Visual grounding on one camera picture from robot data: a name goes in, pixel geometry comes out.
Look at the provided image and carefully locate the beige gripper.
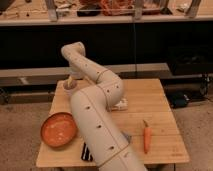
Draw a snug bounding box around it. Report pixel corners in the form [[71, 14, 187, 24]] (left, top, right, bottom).
[[65, 65, 93, 88]]

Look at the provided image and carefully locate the white ceramic cup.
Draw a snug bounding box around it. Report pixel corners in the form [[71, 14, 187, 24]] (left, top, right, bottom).
[[63, 80, 79, 97]]

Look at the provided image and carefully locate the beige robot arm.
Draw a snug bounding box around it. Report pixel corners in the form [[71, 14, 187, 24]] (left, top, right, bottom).
[[61, 42, 147, 171]]

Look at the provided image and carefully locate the orange bowl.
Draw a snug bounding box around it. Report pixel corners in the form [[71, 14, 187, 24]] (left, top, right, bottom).
[[40, 112, 77, 148]]

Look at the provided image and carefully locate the long wooden bench shelf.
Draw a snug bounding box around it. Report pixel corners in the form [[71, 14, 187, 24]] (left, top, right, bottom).
[[0, 63, 172, 87]]

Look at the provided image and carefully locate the black striped object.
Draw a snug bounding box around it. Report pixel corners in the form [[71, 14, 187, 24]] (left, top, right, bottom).
[[81, 144, 93, 162]]

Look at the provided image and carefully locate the orange carrot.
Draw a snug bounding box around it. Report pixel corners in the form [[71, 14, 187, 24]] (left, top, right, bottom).
[[143, 121, 152, 153]]

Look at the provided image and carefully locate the black device on floor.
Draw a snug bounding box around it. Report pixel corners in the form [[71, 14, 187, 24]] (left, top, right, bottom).
[[170, 93, 189, 108]]

